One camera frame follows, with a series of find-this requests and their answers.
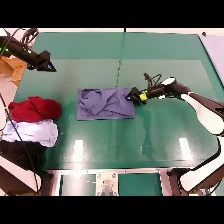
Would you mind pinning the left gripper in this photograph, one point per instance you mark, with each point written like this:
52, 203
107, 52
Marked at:
40, 60

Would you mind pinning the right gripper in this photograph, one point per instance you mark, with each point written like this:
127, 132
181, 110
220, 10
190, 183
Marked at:
138, 96

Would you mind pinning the purple shirt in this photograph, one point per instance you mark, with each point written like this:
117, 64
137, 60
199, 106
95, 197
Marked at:
110, 106

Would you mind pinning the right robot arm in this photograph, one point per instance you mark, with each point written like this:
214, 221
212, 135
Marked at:
207, 114

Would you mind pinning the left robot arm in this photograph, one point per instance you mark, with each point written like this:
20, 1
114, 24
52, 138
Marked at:
13, 50

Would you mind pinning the red garment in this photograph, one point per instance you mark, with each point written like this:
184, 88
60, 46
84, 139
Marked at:
35, 109

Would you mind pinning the pale lilac garment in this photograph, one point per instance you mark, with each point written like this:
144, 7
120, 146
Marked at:
33, 132

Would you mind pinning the black garment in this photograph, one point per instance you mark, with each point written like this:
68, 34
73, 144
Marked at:
20, 155

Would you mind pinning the silver frame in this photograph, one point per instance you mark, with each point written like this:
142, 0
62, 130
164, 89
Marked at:
106, 183

